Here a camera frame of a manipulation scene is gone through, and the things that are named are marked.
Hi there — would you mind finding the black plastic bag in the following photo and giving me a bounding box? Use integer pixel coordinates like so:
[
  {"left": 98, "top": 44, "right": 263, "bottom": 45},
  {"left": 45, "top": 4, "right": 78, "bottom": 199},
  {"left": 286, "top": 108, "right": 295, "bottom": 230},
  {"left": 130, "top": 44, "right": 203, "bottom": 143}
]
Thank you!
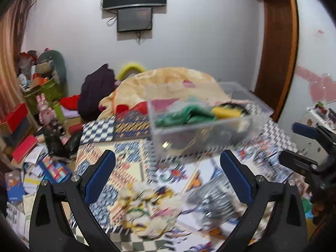
[{"left": 43, "top": 129, "right": 83, "bottom": 160}]

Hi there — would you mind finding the green patterned box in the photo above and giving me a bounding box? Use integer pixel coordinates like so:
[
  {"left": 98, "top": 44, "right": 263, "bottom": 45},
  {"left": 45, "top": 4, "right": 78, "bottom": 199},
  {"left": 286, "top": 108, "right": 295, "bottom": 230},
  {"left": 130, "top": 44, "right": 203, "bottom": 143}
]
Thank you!
[{"left": 24, "top": 79, "right": 65, "bottom": 113}]

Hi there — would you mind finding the clear plastic storage box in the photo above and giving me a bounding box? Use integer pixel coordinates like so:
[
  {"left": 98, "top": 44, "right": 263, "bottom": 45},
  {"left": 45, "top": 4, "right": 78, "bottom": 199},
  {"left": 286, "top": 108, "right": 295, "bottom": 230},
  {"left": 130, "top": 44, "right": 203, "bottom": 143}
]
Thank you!
[{"left": 146, "top": 81, "right": 275, "bottom": 160}]

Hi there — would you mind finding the blue striped box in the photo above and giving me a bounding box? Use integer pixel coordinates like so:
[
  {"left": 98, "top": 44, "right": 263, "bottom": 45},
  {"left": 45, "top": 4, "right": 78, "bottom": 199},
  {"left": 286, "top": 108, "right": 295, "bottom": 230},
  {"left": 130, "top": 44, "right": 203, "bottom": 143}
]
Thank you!
[{"left": 39, "top": 156, "right": 73, "bottom": 184}]

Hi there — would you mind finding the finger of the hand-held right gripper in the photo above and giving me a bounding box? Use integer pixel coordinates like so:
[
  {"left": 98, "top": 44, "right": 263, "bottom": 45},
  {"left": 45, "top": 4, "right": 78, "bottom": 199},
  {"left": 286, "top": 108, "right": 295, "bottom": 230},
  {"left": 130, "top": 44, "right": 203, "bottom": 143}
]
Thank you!
[
  {"left": 279, "top": 150, "right": 320, "bottom": 175},
  {"left": 292, "top": 122, "right": 324, "bottom": 140}
]

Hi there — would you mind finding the grey green plush cushion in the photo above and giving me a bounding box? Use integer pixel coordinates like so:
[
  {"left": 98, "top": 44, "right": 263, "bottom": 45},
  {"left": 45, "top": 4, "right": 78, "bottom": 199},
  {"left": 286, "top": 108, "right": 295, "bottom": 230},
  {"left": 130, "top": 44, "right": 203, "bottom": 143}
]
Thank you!
[{"left": 36, "top": 49, "right": 67, "bottom": 90}]

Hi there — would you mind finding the green bottle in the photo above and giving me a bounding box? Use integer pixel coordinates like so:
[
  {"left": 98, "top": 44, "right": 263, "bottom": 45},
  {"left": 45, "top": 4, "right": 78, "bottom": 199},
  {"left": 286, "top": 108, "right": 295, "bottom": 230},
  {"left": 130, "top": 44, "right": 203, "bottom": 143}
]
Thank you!
[{"left": 52, "top": 100, "right": 65, "bottom": 122}]

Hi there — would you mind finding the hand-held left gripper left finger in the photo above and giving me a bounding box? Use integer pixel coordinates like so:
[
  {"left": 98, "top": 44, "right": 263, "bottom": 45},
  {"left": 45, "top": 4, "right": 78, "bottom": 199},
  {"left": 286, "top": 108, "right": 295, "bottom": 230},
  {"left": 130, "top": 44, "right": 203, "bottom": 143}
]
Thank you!
[{"left": 29, "top": 150, "right": 119, "bottom": 252}]

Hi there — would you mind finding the grey striped cloth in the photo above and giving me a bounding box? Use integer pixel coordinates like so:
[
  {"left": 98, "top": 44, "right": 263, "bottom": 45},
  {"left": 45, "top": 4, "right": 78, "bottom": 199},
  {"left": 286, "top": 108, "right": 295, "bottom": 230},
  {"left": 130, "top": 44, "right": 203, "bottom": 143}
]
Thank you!
[{"left": 185, "top": 175, "right": 244, "bottom": 229}]

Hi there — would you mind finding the pink heart wall sticker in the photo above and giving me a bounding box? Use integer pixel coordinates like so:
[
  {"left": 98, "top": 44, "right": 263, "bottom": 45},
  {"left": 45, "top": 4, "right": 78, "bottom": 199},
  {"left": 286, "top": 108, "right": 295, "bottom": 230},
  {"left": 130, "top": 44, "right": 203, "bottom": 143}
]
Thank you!
[{"left": 294, "top": 66, "right": 335, "bottom": 104}]

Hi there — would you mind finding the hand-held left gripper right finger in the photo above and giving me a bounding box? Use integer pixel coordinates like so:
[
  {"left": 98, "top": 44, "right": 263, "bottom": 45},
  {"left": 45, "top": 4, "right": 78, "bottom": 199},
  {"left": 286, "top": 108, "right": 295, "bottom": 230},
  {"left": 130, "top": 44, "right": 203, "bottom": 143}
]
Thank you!
[{"left": 217, "top": 150, "right": 308, "bottom": 252}]

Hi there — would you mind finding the wooden door frame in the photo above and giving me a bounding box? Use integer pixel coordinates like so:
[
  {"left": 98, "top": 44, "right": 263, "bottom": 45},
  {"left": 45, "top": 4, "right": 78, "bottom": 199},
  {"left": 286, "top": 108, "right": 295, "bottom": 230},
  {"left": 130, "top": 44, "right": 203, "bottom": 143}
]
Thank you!
[{"left": 233, "top": 0, "right": 300, "bottom": 122}]

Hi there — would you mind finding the white yellow patterned cloth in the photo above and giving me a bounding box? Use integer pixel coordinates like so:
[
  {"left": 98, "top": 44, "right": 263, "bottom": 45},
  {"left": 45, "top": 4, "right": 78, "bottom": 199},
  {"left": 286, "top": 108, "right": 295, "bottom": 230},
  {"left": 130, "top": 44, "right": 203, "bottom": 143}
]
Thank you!
[{"left": 115, "top": 181, "right": 184, "bottom": 238}]

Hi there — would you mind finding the green cloth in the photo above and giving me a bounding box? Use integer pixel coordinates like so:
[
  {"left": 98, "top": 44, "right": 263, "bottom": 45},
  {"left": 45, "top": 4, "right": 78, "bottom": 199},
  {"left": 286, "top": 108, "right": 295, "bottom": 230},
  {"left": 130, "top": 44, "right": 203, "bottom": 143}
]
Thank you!
[{"left": 155, "top": 104, "right": 218, "bottom": 127}]

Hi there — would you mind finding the yellow fluffy ring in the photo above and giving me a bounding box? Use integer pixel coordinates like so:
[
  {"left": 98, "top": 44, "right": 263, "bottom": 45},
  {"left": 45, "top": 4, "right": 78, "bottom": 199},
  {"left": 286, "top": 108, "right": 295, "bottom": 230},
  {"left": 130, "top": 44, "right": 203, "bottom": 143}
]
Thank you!
[{"left": 117, "top": 62, "right": 146, "bottom": 80}]

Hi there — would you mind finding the yellow soft item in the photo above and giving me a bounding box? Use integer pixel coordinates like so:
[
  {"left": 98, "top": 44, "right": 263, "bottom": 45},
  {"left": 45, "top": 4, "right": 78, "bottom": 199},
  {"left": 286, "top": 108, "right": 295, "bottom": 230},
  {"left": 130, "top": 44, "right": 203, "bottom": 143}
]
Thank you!
[{"left": 211, "top": 106, "right": 242, "bottom": 119}]

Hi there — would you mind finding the dark purple garment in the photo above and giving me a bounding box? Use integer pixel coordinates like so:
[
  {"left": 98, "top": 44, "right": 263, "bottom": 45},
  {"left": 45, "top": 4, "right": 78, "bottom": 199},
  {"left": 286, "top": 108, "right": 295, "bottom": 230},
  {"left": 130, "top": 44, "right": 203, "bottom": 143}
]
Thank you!
[{"left": 78, "top": 63, "right": 116, "bottom": 121}]

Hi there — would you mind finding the beige fleece blanket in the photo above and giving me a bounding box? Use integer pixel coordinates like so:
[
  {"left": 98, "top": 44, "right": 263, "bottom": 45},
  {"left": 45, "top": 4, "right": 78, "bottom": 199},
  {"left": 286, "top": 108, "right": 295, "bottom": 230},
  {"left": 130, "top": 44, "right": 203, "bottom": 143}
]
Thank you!
[{"left": 98, "top": 68, "right": 231, "bottom": 113}]

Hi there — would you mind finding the brown curtain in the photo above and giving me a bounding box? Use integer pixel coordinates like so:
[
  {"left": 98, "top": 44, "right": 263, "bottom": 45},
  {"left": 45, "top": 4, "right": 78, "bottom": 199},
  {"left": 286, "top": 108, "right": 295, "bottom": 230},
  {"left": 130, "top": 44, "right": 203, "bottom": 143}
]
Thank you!
[{"left": 0, "top": 0, "right": 40, "bottom": 122}]

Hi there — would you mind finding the pink plush rabbit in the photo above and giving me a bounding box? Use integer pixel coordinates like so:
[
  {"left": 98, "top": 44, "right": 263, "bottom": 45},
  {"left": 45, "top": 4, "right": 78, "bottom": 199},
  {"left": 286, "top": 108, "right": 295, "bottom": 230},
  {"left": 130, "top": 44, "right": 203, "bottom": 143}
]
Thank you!
[{"left": 35, "top": 93, "right": 57, "bottom": 127}]

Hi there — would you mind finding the small black wall monitor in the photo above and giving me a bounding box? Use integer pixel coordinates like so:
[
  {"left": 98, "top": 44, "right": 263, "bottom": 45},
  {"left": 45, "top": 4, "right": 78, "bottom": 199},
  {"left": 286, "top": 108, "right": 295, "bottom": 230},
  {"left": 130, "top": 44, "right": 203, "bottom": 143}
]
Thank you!
[{"left": 117, "top": 7, "right": 153, "bottom": 33}]

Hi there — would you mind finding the flat red box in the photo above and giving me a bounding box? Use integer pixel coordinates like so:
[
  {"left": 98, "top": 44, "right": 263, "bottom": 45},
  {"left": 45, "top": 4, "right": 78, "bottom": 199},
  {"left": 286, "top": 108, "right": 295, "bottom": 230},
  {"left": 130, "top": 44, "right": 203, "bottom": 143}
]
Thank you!
[{"left": 11, "top": 135, "right": 39, "bottom": 164}]

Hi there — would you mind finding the red cloth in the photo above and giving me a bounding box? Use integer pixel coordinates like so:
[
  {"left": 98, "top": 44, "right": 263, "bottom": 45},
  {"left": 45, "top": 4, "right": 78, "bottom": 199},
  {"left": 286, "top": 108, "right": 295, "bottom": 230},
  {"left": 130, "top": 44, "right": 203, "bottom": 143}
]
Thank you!
[{"left": 60, "top": 94, "right": 80, "bottom": 111}]

